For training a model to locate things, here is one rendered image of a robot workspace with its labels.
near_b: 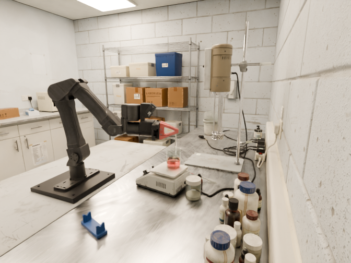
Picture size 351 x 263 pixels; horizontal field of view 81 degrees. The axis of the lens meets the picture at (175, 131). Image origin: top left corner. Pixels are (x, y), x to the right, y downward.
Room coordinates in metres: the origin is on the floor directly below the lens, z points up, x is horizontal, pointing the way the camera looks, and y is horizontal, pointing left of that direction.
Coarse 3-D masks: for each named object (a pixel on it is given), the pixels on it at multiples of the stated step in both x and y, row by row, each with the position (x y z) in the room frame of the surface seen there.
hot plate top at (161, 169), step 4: (160, 164) 0.85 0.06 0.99; (164, 164) 0.85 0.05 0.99; (156, 168) 0.81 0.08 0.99; (160, 168) 0.81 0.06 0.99; (164, 168) 0.81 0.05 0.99; (180, 168) 0.81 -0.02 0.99; (184, 168) 0.81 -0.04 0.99; (152, 172) 0.78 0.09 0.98; (156, 172) 0.77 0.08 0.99; (160, 172) 0.76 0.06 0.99; (164, 172) 0.76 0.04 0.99; (168, 172) 0.76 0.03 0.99; (172, 172) 0.76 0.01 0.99; (176, 172) 0.76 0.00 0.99; (180, 172) 0.77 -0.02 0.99; (168, 176) 0.74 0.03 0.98; (172, 176) 0.73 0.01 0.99; (176, 176) 0.74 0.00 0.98
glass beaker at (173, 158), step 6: (168, 150) 0.83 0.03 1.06; (174, 150) 0.84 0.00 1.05; (180, 150) 0.82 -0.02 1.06; (168, 156) 0.79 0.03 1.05; (174, 156) 0.79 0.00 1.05; (180, 156) 0.80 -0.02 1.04; (168, 162) 0.79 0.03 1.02; (174, 162) 0.79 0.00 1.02; (180, 162) 0.81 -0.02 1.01; (168, 168) 0.79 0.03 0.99; (174, 168) 0.79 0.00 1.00
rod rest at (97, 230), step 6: (84, 216) 0.57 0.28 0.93; (90, 216) 0.58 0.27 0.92; (84, 222) 0.56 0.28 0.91; (90, 222) 0.56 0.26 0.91; (96, 222) 0.56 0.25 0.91; (102, 222) 0.53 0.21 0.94; (90, 228) 0.54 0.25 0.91; (96, 228) 0.51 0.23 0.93; (102, 228) 0.53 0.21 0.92; (96, 234) 0.51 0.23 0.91; (102, 234) 0.52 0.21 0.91
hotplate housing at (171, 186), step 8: (144, 176) 0.80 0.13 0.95; (152, 176) 0.77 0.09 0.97; (160, 176) 0.76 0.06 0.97; (184, 176) 0.79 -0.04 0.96; (136, 184) 0.82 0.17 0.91; (144, 184) 0.80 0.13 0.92; (152, 184) 0.77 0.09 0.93; (160, 184) 0.75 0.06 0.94; (168, 184) 0.73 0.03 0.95; (176, 184) 0.73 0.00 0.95; (184, 184) 0.79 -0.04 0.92; (160, 192) 0.76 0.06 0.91; (168, 192) 0.73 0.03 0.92; (176, 192) 0.73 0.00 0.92
